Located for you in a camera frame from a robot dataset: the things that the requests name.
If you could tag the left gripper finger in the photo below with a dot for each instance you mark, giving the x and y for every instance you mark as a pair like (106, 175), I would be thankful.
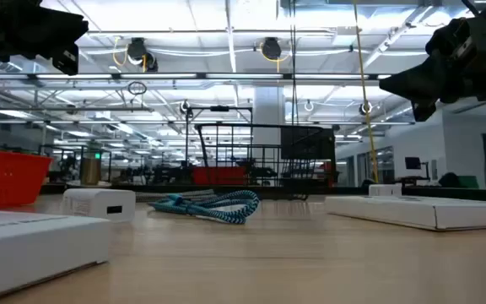
(61, 27)
(68, 59)

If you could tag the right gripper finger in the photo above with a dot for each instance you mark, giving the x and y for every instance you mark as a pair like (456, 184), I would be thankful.
(424, 110)
(412, 84)

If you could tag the white USB charger block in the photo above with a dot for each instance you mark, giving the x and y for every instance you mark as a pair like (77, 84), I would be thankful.
(95, 204)
(384, 190)

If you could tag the white box green edge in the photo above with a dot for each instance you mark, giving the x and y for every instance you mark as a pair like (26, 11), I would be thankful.
(36, 245)
(395, 211)

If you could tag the red background bin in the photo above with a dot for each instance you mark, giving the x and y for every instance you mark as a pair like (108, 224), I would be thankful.
(217, 175)

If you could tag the black background monitor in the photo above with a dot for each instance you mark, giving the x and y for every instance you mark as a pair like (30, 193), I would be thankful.
(412, 163)

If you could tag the black office chair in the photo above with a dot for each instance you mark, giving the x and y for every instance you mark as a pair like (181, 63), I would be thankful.
(449, 180)

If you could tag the rectangular desk screen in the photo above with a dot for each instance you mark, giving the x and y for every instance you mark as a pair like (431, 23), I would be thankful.
(468, 182)

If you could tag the long ceiling light strip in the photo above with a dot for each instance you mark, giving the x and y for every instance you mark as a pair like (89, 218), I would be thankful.
(158, 76)

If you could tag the red plastic basket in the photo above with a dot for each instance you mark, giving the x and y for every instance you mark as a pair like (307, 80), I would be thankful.
(7, 181)

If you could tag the white building column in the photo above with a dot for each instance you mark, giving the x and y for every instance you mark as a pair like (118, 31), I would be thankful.
(268, 110)

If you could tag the black aluminium rig frame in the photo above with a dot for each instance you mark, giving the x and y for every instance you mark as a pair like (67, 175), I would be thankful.
(458, 195)

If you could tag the black background station frame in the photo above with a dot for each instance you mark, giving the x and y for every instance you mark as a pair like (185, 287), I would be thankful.
(219, 108)

